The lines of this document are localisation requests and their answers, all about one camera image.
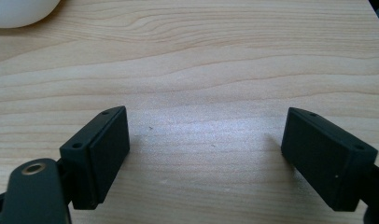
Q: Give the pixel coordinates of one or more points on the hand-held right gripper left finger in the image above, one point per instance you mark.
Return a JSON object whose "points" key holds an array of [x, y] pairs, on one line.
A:
{"points": [[97, 158]]}

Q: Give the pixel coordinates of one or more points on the white round bowl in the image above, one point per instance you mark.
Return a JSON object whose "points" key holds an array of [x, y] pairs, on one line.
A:
{"points": [[18, 11]]}

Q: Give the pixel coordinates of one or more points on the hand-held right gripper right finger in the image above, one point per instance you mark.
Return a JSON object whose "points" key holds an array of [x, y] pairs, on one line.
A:
{"points": [[324, 158]]}

